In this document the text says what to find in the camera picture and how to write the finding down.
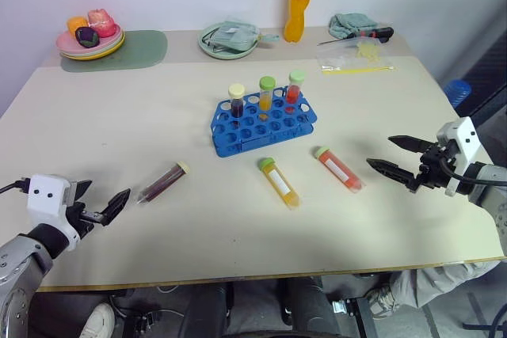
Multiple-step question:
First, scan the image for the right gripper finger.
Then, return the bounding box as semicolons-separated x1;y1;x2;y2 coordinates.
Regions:
365;158;417;189
387;135;432;154

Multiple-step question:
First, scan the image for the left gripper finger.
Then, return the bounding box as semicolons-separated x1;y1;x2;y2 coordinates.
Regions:
74;180;93;203
100;188;132;226

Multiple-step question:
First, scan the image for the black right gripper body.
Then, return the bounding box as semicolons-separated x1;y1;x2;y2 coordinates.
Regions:
409;142;457;193

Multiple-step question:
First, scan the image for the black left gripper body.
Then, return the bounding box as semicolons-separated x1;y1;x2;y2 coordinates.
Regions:
65;201;109;241

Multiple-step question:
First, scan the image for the cream-capped dark liquid tube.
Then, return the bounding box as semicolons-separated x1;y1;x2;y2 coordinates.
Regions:
135;160;191;207

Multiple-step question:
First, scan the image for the green-capped orange liquid tube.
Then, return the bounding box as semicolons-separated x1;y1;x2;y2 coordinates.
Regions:
313;145;365;195

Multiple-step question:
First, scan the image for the labelled green-capped yellow tube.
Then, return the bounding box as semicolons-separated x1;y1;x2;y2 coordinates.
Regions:
257;156;303;211

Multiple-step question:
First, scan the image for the blue test tube rack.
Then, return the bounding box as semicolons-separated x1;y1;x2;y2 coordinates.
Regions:
208;85;318;158

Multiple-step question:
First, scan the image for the green-capped red liquid tube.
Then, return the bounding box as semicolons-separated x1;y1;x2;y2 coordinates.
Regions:
285;70;307;105

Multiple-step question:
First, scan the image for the green-capped yellow liquid tube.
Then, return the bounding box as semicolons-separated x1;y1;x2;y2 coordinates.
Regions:
257;75;276;113

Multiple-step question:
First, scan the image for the yellow-capped dark liquid tube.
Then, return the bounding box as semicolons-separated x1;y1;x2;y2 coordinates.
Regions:
227;82;247;120

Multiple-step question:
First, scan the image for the blue ribbed container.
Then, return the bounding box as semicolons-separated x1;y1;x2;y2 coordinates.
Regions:
442;79;473;110

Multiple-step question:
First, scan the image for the clear zip plastic bag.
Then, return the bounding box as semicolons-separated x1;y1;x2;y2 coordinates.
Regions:
316;38;398;76

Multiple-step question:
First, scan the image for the white shoe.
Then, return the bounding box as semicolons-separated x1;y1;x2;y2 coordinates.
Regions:
78;302;116;338

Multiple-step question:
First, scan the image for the grey trousered leg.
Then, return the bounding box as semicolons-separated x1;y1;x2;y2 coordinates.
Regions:
389;259;502;310

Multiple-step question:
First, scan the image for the grey sneaker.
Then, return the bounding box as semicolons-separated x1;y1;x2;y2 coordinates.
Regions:
363;283;402;320

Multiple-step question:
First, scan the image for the teal cloth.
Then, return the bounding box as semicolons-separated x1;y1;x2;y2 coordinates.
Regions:
328;12;379;39

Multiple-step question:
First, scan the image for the yellow plate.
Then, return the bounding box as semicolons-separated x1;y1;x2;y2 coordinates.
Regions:
59;31;126;62

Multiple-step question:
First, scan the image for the pink plate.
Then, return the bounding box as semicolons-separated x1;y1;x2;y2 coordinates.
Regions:
55;22;122;55

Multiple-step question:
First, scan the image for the green placemat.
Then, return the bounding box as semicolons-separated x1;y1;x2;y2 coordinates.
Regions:
59;28;169;74

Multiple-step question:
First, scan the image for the purple toy mangosteen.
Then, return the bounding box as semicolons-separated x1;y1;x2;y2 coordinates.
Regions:
74;25;100;48

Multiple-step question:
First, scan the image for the dark rounded shape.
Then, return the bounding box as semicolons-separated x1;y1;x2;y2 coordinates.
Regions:
276;275;342;338

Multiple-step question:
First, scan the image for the orange toy fruit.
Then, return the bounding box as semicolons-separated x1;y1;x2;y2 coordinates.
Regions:
66;15;90;36

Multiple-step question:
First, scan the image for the pink toy apple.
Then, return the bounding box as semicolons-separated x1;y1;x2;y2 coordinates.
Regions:
86;7;117;39

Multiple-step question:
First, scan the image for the orange soda bottle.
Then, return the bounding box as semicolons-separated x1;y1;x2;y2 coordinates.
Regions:
283;0;317;44

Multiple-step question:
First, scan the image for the pale green plate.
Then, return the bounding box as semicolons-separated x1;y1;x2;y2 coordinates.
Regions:
197;21;261;61

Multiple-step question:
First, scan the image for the teal fabric pouch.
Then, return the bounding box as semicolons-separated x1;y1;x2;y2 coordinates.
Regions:
202;20;280;52

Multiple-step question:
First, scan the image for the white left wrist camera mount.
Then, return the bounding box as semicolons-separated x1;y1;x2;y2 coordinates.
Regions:
25;173;82;253

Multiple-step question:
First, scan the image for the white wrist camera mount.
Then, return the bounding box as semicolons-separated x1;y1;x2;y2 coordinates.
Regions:
435;116;478;197
25;173;82;253

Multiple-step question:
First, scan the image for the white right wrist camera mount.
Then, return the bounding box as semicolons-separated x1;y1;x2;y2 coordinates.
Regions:
435;116;478;197

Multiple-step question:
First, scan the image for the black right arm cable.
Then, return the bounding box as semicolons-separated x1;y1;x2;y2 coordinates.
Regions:
437;158;507;188

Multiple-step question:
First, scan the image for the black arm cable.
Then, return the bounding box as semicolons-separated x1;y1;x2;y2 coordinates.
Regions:
0;179;32;196
437;158;507;188

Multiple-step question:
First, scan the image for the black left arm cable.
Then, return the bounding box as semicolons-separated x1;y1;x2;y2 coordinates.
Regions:
0;179;32;196

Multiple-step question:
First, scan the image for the black red handled screwdriver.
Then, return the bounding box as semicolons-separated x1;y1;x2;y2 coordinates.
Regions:
316;25;395;47

